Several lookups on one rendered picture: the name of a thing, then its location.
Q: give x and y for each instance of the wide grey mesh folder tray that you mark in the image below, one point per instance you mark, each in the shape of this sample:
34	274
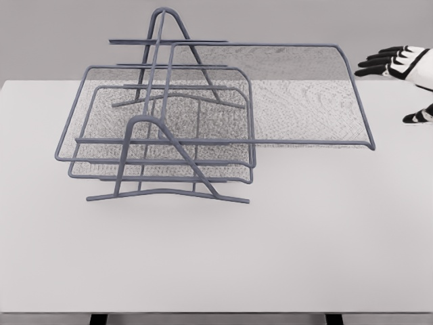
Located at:
101	78

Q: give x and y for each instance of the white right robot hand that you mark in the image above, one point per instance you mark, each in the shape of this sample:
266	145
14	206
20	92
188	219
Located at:
416	66

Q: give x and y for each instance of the long grey mesh folder tray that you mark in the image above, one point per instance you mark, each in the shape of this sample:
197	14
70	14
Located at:
304	101

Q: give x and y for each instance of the small grey mesh folder tray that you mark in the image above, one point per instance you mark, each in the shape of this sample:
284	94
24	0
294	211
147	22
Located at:
101	171

